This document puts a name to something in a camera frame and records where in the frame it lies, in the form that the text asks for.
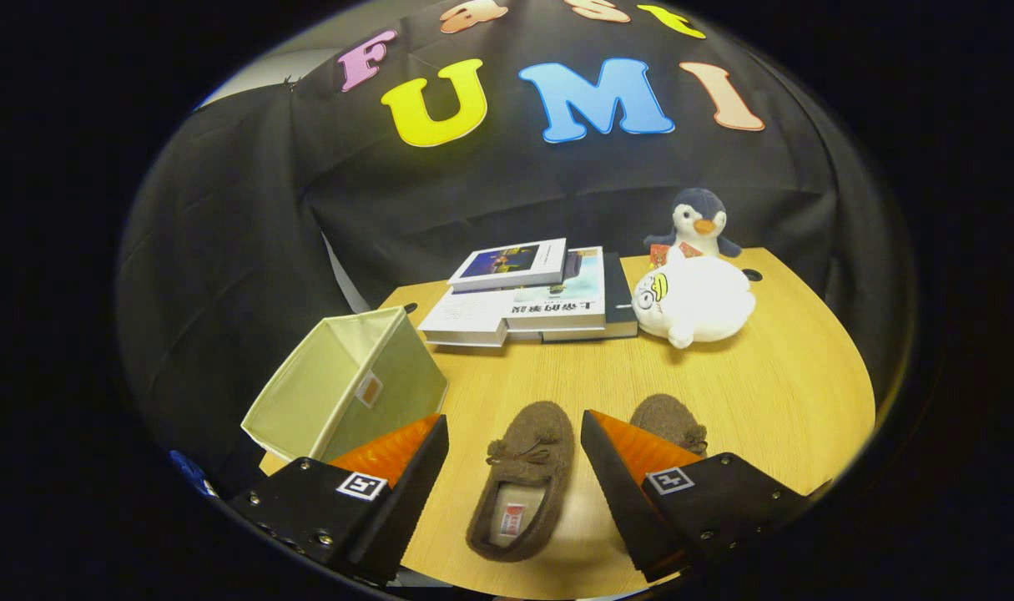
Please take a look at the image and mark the white seal plush toy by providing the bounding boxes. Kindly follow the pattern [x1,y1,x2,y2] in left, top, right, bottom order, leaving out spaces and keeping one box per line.
[632,255,756,349]

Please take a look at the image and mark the blue object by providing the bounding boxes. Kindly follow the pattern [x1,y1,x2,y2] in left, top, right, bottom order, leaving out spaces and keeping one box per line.
[169,451,217,499]

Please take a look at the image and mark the green fabric storage box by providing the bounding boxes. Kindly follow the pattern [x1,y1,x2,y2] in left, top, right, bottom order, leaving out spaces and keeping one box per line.
[241,306,449,462]

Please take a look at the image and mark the dark cover book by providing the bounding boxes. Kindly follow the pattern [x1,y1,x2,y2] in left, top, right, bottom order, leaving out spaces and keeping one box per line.
[544,253,638,343]

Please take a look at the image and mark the penguin plush toy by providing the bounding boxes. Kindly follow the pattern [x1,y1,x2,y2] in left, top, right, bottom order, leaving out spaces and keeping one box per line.
[644,188,743,268]

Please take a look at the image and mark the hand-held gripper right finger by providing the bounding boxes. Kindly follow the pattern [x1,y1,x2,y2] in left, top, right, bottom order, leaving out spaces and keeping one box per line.
[580,410,808,583]

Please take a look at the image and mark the light blue cover book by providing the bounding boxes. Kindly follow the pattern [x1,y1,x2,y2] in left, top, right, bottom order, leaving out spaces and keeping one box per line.
[504,246,606,332]

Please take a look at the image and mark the white cover book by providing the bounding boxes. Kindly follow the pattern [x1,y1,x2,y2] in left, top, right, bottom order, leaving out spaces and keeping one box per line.
[417,288,516,347]

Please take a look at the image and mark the brown fuzzy shoe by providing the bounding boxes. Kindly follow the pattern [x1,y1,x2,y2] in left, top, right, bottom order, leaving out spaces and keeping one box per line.
[465,401,576,563]
[629,393,709,456]

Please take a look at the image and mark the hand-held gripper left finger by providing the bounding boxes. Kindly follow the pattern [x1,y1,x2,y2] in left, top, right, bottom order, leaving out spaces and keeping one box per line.
[223,415,449,585]

